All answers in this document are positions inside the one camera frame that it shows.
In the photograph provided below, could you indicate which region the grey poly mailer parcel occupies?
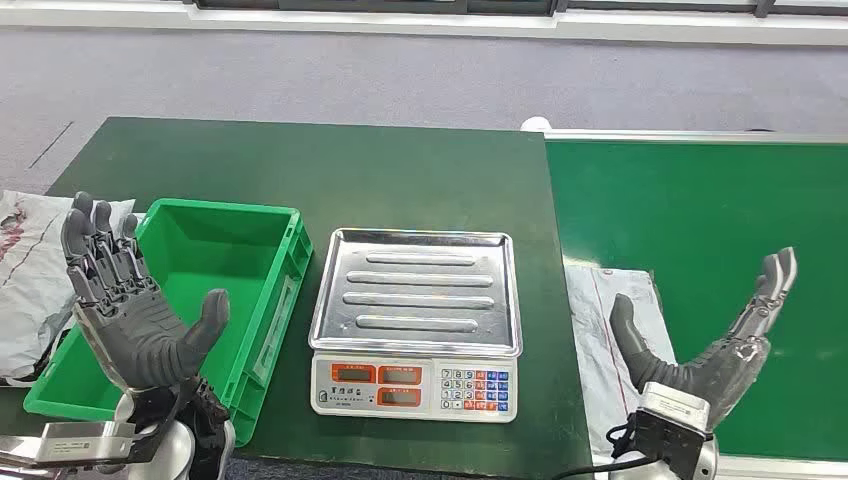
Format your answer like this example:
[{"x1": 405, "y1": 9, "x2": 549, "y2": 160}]
[
  {"x1": 564, "y1": 261, "x2": 678, "y2": 465},
  {"x1": 0, "y1": 190, "x2": 137, "y2": 387}
]

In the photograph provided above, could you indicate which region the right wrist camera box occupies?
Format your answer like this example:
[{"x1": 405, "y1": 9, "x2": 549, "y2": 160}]
[{"x1": 629, "y1": 382, "x2": 713, "y2": 475}]

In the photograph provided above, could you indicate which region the dark window frame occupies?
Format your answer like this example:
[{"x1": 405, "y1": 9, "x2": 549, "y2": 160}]
[{"x1": 192, "y1": 0, "x2": 848, "y2": 19}]

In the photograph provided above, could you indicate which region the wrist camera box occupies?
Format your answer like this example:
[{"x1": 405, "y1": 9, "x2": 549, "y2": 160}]
[
  {"x1": 629, "y1": 382, "x2": 713, "y2": 475},
  {"x1": 0, "y1": 420, "x2": 160, "y2": 468}
]

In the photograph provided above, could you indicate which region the steel tray electronic scale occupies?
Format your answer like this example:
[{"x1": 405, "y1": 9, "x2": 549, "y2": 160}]
[{"x1": 308, "y1": 228, "x2": 524, "y2": 424}]

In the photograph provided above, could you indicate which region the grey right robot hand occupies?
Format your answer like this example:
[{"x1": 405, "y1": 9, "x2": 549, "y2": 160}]
[{"x1": 608, "y1": 246, "x2": 799, "y2": 431}]

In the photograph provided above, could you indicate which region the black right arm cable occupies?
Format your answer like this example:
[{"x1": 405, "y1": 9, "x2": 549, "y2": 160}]
[{"x1": 529, "y1": 423, "x2": 639, "y2": 480}]

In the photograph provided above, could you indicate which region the white window ledge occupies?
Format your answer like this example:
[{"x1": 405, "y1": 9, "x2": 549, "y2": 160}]
[{"x1": 0, "y1": 0, "x2": 848, "y2": 48}]

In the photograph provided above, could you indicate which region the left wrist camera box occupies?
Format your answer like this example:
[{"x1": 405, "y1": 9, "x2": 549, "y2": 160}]
[{"x1": 0, "y1": 420, "x2": 160, "y2": 468}]

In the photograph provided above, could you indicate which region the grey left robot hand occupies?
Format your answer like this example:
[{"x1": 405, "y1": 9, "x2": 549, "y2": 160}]
[{"x1": 60, "y1": 191, "x2": 231, "y2": 393}]

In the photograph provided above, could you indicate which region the green plastic crate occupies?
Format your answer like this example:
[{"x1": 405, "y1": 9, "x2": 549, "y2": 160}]
[{"x1": 23, "y1": 197, "x2": 314, "y2": 446}]

